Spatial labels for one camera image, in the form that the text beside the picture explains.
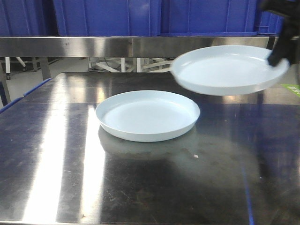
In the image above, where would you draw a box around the green floor sign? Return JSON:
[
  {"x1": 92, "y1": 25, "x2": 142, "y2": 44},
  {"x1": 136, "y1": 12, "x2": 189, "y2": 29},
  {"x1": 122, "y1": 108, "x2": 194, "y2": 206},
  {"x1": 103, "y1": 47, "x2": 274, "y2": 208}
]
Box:
[{"x1": 281, "y1": 84, "x2": 300, "y2": 96}]

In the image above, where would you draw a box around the pale blue plate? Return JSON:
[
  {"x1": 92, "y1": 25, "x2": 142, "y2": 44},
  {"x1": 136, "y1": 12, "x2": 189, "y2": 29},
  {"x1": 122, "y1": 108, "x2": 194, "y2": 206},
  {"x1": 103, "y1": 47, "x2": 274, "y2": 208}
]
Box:
[
  {"x1": 171, "y1": 45, "x2": 289, "y2": 96},
  {"x1": 95, "y1": 90, "x2": 201, "y2": 143}
]

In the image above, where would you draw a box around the middle blue plastic crate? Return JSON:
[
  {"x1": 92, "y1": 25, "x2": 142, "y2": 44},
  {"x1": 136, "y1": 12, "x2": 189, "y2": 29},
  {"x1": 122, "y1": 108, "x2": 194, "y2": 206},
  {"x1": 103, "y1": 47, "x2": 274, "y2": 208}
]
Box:
[{"x1": 53, "y1": 0, "x2": 256, "y2": 37}]

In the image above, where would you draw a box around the blue plastic crate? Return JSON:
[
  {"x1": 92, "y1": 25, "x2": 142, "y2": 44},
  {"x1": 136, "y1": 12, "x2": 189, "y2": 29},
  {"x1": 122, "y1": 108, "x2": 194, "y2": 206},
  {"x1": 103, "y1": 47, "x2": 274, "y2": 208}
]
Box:
[
  {"x1": 0, "y1": 0, "x2": 58, "y2": 37},
  {"x1": 53, "y1": 0, "x2": 256, "y2": 37},
  {"x1": 254, "y1": 11, "x2": 283, "y2": 36}
]

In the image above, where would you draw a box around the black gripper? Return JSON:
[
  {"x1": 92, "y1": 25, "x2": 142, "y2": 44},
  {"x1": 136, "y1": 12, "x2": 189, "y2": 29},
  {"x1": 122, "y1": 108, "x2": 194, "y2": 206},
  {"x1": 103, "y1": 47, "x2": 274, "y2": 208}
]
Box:
[{"x1": 260, "y1": 0, "x2": 300, "y2": 67}]

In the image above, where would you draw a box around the left blue plastic crate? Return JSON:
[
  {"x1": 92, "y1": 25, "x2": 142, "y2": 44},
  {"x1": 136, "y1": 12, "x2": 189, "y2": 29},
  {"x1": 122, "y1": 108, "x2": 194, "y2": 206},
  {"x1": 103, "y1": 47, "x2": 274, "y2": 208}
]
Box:
[{"x1": 0, "y1": 0, "x2": 58, "y2": 37}]

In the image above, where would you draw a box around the stainless steel shelf rail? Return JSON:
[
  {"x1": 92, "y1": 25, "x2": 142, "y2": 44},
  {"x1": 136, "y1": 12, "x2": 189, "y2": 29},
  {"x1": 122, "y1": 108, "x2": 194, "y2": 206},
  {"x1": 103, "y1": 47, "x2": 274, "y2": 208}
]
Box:
[{"x1": 0, "y1": 36, "x2": 278, "y2": 58}]

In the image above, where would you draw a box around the blue table edge guard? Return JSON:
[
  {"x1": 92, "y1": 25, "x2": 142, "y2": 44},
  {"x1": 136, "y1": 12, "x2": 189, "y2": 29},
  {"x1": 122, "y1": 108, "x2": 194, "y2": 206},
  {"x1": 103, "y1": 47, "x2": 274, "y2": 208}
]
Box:
[{"x1": 0, "y1": 78, "x2": 51, "y2": 113}]

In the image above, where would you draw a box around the white metal frame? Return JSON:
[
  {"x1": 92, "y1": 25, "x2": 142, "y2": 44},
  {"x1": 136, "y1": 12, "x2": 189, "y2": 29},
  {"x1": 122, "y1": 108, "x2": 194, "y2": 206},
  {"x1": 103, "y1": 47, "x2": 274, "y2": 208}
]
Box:
[{"x1": 88, "y1": 57, "x2": 174, "y2": 73}]

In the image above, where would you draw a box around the right blue plastic crate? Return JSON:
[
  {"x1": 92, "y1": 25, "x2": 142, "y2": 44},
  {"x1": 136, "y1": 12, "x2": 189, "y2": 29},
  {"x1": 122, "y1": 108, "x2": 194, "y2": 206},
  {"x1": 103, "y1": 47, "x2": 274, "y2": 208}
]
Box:
[{"x1": 254, "y1": 11, "x2": 283, "y2": 36}]

